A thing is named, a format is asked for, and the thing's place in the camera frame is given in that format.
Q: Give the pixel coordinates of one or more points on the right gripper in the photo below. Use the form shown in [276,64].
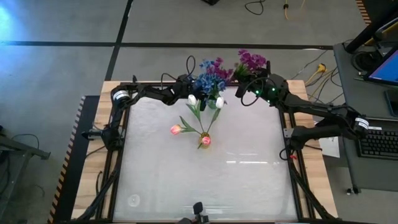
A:
[242,91]

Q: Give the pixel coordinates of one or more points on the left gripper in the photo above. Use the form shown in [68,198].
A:
[188,90]

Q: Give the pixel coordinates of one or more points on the white artificial tulip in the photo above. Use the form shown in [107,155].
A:
[192,99]
[219,102]

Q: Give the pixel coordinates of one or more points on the blue artificial flower bunch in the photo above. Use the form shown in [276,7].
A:
[206,82]

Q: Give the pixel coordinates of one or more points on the pink artificial tulip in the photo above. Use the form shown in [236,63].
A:
[175,129]
[206,141]

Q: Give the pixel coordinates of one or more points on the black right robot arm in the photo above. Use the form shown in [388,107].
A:
[311,109]

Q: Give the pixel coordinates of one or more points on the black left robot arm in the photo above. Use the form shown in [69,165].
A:
[146,93]

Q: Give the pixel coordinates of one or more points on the green glass vase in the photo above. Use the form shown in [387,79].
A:
[212,104]

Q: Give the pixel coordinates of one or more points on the yellow ribbed glass vase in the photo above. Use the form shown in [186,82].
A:
[200,141]

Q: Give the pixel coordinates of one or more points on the yellow power plug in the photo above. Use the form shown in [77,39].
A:
[321,67]

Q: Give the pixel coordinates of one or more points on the white paper sheet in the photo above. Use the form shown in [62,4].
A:
[331,147]

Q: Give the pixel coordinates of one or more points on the transparent round disc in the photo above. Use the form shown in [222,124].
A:
[134,200]

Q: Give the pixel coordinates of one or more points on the laptop with blue screen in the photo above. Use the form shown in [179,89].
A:
[385,70]

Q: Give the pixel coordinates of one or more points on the black keyboard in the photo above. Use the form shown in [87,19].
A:
[379,144]

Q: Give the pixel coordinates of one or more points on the black hazard-striped floor mat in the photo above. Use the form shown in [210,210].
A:
[66,174]

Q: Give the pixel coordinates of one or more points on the grey side desk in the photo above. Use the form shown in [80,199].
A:
[373,174]

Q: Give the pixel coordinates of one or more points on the grey metal stand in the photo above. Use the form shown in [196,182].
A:
[25,149]

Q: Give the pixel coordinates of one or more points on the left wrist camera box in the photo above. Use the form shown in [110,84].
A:
[185,80]

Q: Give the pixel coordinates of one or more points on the black aluminium table frame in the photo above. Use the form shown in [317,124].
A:
[294,186]

